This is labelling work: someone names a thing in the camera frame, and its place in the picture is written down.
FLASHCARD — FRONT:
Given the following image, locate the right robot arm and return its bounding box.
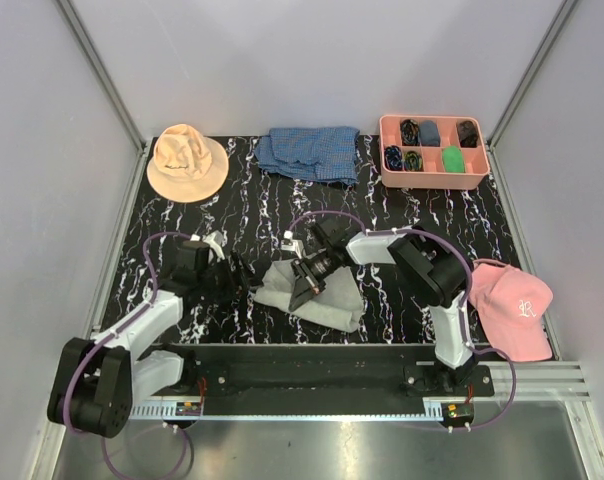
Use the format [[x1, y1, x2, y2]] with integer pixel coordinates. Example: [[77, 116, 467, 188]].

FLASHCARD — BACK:
[[288, 220, 477, 397]]

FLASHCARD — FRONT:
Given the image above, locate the aluminium front rail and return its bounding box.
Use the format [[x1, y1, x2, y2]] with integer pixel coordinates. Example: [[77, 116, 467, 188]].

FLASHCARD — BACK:
[[127, 362, 589, 422]]

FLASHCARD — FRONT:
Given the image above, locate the blue grey rolled sock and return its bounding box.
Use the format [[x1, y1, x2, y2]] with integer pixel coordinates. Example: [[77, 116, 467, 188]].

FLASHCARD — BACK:
[[419, 120, 441, 147]]

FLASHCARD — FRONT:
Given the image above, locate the orange bucket hat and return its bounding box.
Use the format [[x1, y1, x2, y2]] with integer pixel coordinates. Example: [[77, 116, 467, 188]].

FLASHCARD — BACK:
[[146, 124, 229, 203]]

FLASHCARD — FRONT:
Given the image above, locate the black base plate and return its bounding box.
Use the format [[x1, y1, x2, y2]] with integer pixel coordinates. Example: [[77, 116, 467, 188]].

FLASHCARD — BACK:
[[144, 344, 495, 398]]

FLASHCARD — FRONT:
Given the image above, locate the pink compartment tray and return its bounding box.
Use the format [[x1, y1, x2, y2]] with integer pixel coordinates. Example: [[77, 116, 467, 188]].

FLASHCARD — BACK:
[[379, 114, 490, 190]]

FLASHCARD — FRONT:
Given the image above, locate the pink baseball cap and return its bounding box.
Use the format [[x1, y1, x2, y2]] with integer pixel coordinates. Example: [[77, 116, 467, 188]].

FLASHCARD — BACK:
[[469, 259, 553, 363]]

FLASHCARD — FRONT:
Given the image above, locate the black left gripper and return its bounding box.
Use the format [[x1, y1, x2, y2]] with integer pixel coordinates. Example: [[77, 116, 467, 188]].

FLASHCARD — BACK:
[[197, 250, 263, 304]]

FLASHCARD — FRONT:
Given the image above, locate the blue checkered cloth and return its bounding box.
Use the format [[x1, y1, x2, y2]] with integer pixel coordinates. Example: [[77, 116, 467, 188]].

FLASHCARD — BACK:
[[255, 126, 360, 186]]

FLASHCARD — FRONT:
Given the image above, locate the black patterned sock top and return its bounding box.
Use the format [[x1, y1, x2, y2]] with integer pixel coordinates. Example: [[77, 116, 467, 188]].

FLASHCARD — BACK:
[[399, 118, 420, 146]]

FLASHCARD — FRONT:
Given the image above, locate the green rolled sock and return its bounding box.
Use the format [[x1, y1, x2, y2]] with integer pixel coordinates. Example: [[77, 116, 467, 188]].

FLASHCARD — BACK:
[[442, 145, 466, 174]]

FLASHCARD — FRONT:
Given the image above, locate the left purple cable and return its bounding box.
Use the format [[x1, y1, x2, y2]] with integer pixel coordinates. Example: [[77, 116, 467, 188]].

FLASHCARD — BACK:
[[61, 231, 197, 476]]

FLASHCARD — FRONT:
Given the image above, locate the grey cloth napkin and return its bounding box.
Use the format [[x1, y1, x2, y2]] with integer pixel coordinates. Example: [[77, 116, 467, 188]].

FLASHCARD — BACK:
[[254, 260, 365, 333]]

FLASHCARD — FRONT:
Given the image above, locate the blue dotted rolled sock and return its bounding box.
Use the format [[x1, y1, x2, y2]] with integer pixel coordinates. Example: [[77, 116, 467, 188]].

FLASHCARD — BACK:
[[384, 145, 404, 171]]

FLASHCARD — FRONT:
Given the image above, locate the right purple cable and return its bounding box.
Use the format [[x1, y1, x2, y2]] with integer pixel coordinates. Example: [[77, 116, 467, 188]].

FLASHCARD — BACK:
[[286, 210, 521, 432]]

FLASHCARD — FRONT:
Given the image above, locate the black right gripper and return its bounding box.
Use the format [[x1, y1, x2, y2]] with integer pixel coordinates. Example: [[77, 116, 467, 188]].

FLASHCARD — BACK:
[[291, 248, 339, 312]]

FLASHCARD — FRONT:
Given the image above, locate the dark brown rolled sock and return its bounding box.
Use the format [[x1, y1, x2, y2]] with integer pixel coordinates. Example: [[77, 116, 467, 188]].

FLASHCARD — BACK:
[[456, 120, 480, 148]]

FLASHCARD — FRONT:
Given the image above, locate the purple cable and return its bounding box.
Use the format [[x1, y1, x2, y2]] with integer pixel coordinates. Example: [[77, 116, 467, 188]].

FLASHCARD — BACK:
[[61, 231, 197, 476], [286, 210, 521, 432]]

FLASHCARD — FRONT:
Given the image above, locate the yellow patterned rolled sock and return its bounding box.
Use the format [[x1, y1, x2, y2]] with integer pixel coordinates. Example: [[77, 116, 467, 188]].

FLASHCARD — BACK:
[[403, 150, 424, 172]]

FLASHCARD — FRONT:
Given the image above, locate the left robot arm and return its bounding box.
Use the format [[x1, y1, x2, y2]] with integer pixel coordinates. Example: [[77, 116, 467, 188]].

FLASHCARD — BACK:
[[47, 231, 261, 438]]

